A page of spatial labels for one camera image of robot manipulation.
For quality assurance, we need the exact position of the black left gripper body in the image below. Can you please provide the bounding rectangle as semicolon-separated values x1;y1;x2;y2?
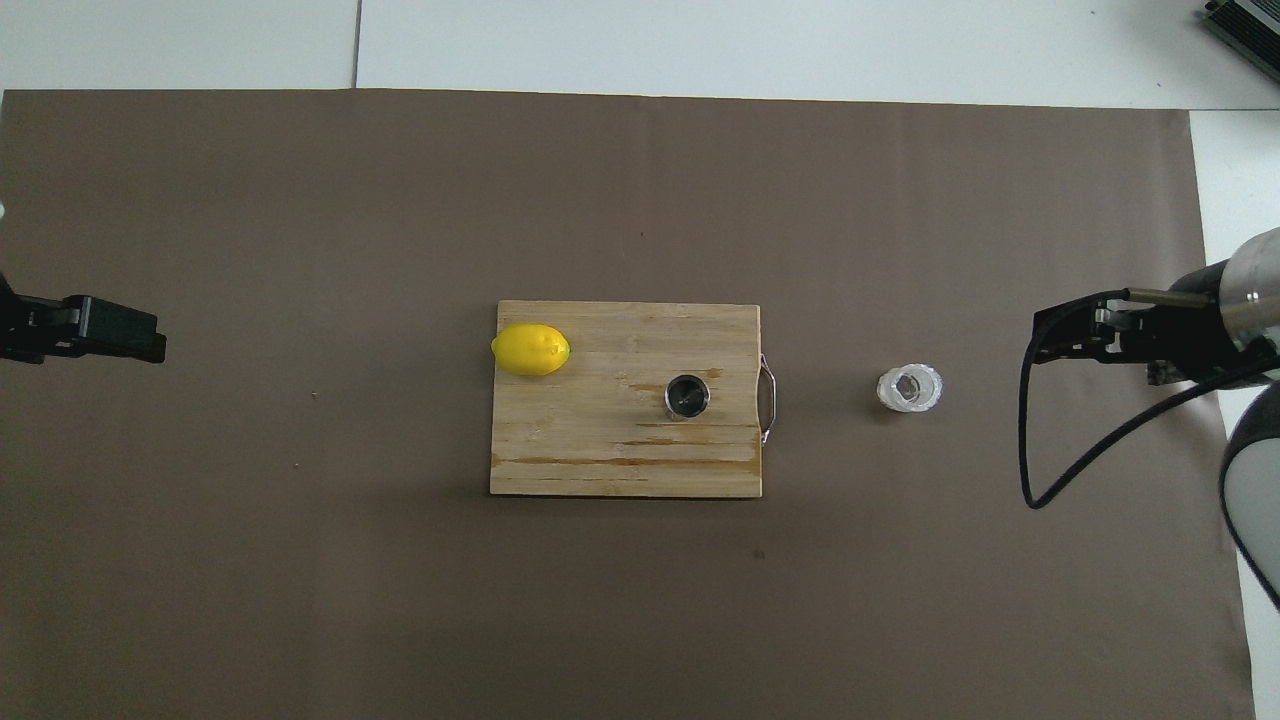
0;268;63;365

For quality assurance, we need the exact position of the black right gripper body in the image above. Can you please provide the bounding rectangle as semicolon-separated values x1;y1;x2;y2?
1103;296;1280;388

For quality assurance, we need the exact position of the clear cut glass cup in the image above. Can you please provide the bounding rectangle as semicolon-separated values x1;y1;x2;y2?
877;363;944;415

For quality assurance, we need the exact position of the steel double jigger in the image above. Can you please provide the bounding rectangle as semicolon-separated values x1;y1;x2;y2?
664;373;713;422

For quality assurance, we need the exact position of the grey ribbed metal device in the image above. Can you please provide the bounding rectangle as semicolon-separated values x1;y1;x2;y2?
1199;0;1280;84

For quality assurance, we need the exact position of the yellow lemon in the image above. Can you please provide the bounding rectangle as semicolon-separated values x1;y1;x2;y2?
490;322;572;378

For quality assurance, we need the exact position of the brown paper table mat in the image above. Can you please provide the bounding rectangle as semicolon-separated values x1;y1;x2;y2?
0;88;1257;720

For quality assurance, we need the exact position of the wooden cutting board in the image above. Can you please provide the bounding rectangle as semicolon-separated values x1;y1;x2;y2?
489;300;778;499

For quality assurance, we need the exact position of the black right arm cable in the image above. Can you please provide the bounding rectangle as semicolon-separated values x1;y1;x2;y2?
1018;288;1280;511

